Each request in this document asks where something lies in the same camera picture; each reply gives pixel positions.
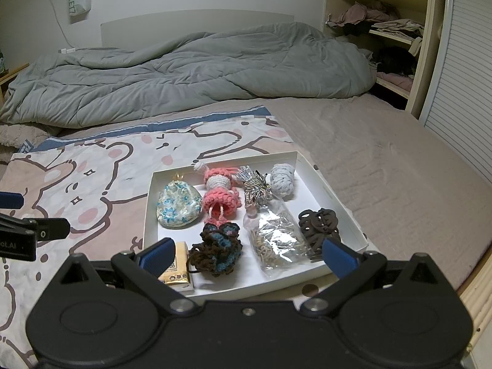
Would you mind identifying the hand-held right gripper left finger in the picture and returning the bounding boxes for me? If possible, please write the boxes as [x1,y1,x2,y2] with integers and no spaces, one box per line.
[50,236,198,316]

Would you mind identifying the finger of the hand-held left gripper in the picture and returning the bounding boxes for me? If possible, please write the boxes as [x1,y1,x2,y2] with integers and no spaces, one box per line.
[0,215,71,240]
[0,191,25,209]

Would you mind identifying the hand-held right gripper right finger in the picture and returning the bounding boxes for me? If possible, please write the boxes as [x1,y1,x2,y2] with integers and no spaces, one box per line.
[300,236,448,316]

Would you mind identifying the small cream paper box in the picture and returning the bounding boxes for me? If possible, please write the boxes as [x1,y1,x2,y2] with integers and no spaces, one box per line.
[159,241,195,292]

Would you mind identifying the brown hair claw clip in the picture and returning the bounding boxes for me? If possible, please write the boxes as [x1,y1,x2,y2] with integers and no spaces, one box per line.
[297,207,341,261]

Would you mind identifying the white cardboard box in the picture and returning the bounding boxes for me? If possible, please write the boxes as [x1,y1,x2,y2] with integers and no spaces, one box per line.
[142,150,369,300]

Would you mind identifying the floral fabric pouch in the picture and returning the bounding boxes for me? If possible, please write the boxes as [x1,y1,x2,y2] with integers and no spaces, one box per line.
[156,179,203,228]

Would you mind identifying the dark crochet scrunchie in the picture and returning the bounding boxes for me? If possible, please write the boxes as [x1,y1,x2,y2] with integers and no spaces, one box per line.
[186,222,244,277]

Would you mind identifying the clear bag of rubber bands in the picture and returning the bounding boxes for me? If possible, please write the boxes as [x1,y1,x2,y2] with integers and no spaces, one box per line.
[245,201,315,278]

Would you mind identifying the pink crochet doll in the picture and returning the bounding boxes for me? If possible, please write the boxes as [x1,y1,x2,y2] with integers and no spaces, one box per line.
[193,161,244,236]

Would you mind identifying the light blue crochet ball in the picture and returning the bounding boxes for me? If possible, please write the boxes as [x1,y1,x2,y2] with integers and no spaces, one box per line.
[268,163,298,200]

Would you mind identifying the silver braided cord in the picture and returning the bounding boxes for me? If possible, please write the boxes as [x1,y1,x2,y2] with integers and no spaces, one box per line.
[237,165,274,213]

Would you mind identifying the bear printed cloth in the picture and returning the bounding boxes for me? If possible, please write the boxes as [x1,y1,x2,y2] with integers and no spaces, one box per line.
[0,113,320,369]

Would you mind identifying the beige fluffy blanket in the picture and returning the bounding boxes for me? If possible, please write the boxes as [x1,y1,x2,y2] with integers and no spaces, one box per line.
[0,122,51,163]

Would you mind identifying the wooden bedside shelf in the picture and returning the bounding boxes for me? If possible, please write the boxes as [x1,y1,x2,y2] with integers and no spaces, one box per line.
[0,63,30,105]

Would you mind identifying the grey duvet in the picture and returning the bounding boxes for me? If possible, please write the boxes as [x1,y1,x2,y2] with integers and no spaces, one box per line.
[0,22,378,128]

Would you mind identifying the pink folded cloth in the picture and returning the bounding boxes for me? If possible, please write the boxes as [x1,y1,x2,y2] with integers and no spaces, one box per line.
[378,71,415,90]

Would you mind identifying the dark clothing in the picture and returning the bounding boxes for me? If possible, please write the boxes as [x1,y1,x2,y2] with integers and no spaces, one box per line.
[374,46,418,78]

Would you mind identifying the cream wardrobe shelf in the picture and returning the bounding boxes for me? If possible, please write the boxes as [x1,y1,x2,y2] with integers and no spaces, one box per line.
[322,0,439,121]

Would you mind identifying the white slatted wardrobe door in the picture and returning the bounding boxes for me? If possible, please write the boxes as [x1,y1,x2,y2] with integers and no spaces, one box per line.
[418,0,492,190]

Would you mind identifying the beige folded clothes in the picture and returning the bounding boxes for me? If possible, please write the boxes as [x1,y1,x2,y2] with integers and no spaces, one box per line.
[370,19,426,42]

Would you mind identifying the pink clothes pile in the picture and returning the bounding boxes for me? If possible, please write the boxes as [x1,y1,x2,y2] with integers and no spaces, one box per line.
[330,2,401,28]

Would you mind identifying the cream bed frame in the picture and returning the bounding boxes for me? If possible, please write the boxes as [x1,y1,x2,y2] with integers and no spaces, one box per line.
[457,238,492,369]

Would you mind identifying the white cable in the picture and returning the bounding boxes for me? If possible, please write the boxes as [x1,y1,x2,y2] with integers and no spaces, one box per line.
[38,0,74,51]

